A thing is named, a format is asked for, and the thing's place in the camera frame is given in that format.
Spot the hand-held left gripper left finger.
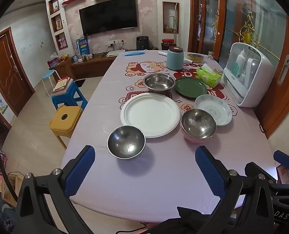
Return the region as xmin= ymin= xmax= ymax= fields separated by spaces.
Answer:
xmin=15 ymin=145 xmax=96 ymax=234

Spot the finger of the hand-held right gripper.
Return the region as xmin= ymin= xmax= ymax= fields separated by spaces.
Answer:
xmin=273 ymin=150 xmax=289 ymax=170
xmin=245 ymin=161 xmax=278 ymax=183

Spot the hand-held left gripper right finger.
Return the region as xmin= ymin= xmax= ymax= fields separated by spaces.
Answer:
xmin=195 ymin=145 xmax=275 ymax=234

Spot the deep steel bowl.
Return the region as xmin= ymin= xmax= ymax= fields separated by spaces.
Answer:
xmin=181 ymin=109 xmax=217 ymax=139

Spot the small steel bowl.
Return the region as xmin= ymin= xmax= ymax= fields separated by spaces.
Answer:
xmin=107 ymin=125 xmax=146 ymax=160

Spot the floral white bowl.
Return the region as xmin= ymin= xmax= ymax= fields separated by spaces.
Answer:
xmin=195 ymin=94 xmax=233 ymax=126

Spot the white plate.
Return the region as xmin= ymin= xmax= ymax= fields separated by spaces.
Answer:
xmin=120 ymin=93 xmax=181 ymax=138

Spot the green plate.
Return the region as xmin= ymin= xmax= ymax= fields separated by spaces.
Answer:
xmin=175 ymin=77 xmax=208 ymax=100

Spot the wide rimmed steel bowl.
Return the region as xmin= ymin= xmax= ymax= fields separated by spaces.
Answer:
xmin=143 ymin=73 xmax=176 ymax=94

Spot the yellow plastic stool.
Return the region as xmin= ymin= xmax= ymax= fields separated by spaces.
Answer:
xmin=49 ymin=105 xmax=84 ymax=150

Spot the blue plastic stool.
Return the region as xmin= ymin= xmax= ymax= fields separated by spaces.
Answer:
xmin=51 ymin=82 xmax=88 ymax=110

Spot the stack of books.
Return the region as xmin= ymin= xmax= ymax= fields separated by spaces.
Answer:
xmin=52 ymin=77 xmax=74 ymax=95

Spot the white countertop sterilizer cabinet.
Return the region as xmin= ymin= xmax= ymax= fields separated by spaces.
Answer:
xmin=222 ymin=43 xmax=273 ymax=108

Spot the green tissue pack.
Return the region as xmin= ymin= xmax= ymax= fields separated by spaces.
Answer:
xmin=196 ymin=63 xmax=223 ymax=87

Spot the light blue round stool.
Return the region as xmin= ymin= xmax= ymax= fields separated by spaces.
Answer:
xmin=41 ymin=69 xmax=57 ymax=97

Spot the wooden television cabinet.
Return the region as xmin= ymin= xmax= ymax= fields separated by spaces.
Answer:
xmin=48 ymin=51 xmax=118 ymax=81

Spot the pink tissue box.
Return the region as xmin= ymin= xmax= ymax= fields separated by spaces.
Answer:
xmin=48 ymin=53 xmax=60 ymax=68

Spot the clear container with yellow contents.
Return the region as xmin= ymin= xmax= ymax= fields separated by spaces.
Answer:
xmin=187 ymin=53 xmax=204 ymax=64

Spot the white flat box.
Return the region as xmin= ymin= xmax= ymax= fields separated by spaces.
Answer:
xmin=107 ymin=50 xmax=125 ymax=58

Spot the teal canister with brown lid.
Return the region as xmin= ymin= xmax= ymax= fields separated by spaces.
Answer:
xmin=166 ymin=46 xmax=184 ymax=71

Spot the brown wooden door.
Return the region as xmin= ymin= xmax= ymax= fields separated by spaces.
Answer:
xmin=0 ymin=28 xmax=35 ymax=116

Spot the blue printed box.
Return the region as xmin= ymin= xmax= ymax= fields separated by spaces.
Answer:
xmin=76 ymin=37 xmax=90 ymax=56

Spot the gold door ornament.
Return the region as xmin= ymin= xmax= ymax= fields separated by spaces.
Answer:
xmin=237 ymin=11 xmax=260 ymax=47

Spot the black air fryer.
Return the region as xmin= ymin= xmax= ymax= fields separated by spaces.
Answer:
xmin=136 ymin=36 xmax=147 ymax=51

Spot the metal floor stand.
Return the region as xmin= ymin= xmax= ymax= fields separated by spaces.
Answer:
xmin=167 ymin=4 xmax=180 ymax=47

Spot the silver door handle plate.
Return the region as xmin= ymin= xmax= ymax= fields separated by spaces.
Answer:
xmin=278 ymin=54 xmax=289 ymax=86

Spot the black wall television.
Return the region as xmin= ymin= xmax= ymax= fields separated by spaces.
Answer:
xmin=79 ymin=0 xmax=138 ymax=36

